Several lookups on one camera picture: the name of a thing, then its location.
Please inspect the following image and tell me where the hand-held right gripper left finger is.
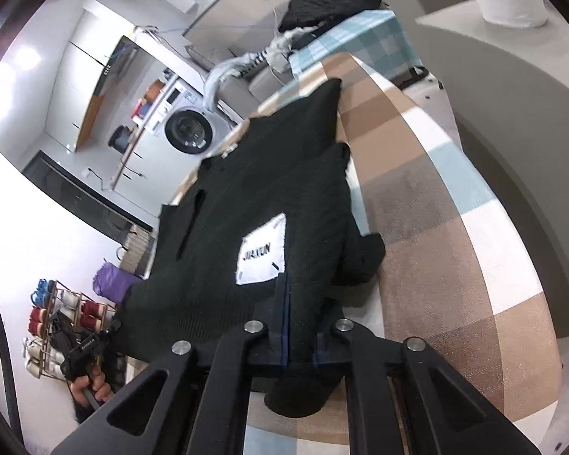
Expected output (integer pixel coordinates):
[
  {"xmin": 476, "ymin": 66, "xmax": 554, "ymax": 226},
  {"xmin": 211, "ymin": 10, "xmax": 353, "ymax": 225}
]
[{"xmin": 51, "ymin": 272, "xmax": 293, "ymax": 455}]

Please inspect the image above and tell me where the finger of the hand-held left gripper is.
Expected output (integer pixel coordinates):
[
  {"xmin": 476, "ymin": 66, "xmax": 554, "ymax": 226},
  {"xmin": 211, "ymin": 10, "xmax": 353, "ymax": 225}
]
[{"xmin": 101, "ymin": 319, "xmax": 123, "ymax": 343}]

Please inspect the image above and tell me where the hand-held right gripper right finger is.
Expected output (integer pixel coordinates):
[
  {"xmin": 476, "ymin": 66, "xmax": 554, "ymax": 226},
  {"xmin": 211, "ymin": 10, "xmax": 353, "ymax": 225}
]
[{"xmin": 313, "ymin": 303, "xmax": 542, "ymax": 455}]

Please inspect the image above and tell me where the black sweater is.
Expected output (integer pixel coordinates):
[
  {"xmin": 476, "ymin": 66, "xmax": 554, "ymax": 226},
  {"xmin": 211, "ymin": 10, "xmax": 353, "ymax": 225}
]
[{"xmin": 114, "ymin": 78, "xmax": 388, "ymax": 419}]

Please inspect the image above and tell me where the person's left hand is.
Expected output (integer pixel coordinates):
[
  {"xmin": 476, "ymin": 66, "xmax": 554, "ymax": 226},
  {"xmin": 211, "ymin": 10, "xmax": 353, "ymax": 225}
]
[{"xmin": 69, "ymin": 370, "xmax": 115, "ymax": 407}]

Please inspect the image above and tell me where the metal shoe rack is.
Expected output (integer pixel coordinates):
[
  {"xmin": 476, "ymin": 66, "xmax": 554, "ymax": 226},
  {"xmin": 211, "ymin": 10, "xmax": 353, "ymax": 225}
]
[{"xmin": 23, "ymin": 278, "xmax": 117, "ymax": 381}]

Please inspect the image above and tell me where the purple bag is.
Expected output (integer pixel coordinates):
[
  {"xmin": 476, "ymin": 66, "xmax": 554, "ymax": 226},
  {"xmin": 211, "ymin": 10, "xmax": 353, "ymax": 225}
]
[{"xmin": 92, "ymin": 258, "xmax": 141, "ymax": 305}]

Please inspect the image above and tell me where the woven laundry basket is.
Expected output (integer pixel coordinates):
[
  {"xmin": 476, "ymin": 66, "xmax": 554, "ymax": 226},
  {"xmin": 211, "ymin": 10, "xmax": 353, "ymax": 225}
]
[{"xmin": 120, "ymin": 226, "xmax": 153, "ymax": 279}]

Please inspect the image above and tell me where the brown blue plaid blanket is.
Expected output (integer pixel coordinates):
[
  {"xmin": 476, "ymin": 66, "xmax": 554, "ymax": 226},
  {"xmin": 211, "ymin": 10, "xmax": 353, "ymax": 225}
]
[{"xmin": 170, "ymin": 51, "xmax": 566, "ymax": 455}]

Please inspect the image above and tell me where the black cooking pot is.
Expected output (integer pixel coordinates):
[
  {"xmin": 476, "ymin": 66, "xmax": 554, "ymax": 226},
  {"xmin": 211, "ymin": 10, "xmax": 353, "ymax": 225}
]
[{"xmin": 109, "ymin": 124, "xmax": 133, "ymax": 151}]

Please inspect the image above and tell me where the white washing machine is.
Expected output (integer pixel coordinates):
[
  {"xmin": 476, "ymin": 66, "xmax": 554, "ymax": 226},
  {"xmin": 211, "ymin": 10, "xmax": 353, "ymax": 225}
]
[{"xmin": 149, "ymin": 75, "xmax": 234, "ymax": 158}]

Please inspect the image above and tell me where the white upper cabinet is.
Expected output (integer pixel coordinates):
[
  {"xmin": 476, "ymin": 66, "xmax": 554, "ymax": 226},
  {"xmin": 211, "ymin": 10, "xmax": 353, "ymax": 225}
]
[{"xmin": 46, "ymin": 8, "xmax": 139, "ymax": 153}]

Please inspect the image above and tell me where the grey sofa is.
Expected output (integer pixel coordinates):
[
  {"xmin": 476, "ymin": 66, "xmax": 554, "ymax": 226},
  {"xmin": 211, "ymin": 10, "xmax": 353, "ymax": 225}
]
[{"xmin": 184, "ymin": 0, "xmax": 314, "ymax": 106}]

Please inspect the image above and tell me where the steel range hood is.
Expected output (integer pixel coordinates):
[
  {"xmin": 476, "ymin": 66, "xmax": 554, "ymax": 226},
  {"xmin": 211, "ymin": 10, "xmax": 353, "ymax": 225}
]
[{"xmin": 95, "ymin": 33, "xmax": 141, "ymax": 99}]

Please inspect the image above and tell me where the pale blue cloth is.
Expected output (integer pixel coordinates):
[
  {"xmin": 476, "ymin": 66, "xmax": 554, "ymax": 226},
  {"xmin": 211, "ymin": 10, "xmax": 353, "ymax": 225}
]
[{"xmin": 203, "ymin": 52, "xmax": 258, "ymax": 111}]

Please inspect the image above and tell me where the houndstooth pillow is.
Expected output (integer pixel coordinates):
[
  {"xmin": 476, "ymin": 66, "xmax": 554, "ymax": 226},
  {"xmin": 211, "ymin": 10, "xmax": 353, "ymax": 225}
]
[{"xmin": 239, "ymin": 49, "xmax": 272, "ymax": 77}]

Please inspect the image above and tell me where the white grey garment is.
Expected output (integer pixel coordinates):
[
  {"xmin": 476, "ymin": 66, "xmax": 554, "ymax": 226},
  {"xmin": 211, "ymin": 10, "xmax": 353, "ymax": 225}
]
[{"xmin": 264, "ymin": 25, "xmax": 314, "ymax": 66}]

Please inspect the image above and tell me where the blue checked cloth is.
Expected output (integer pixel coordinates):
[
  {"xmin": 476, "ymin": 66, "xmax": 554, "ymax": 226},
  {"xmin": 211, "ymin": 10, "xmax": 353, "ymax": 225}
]
[{"xmin": 288, "ymin": 8, "xmax": 426, "ymax": 87}]

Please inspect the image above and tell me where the grey low cabinet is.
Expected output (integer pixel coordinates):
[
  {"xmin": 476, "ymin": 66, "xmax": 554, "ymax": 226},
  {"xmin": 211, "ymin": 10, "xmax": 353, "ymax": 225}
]
[
  {"xmin": 414, "ymin": 0, "xmax": 569, "ymax": 343},
  {"xmin": 380, "ymin": 0, "xmax": 476, "ymax": 87}
]

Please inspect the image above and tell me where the black jacket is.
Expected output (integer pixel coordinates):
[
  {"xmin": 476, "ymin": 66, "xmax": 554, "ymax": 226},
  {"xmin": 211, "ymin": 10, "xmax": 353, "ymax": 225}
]
[{"xmin": 279, "ymin": 0, "xmax": 383, "ymax": 32}]

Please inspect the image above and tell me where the black ribbed cable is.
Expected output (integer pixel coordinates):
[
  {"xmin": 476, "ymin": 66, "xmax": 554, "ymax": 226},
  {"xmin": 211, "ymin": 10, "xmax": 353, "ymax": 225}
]
[{"xmin": 0, "ymin": 264, "xmax": 25, "ymax": 439}]

